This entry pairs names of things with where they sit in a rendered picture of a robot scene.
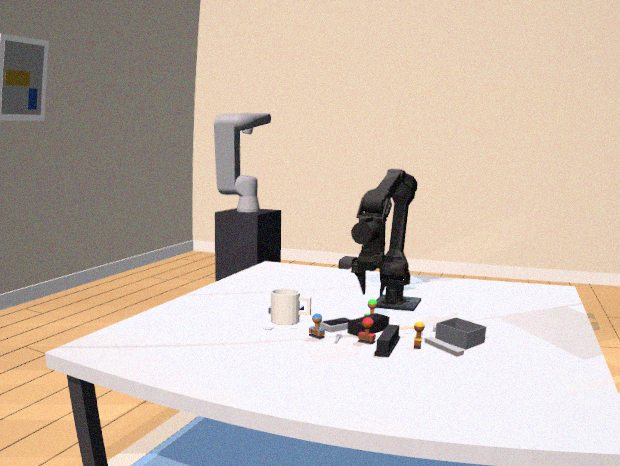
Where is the blue-handled stamp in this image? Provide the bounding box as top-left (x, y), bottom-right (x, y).
top-left (309, 313), bottom-right (325, 340)

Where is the white mug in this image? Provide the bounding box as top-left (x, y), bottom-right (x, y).
top-left (270, 289), bottom-right (311, 325)

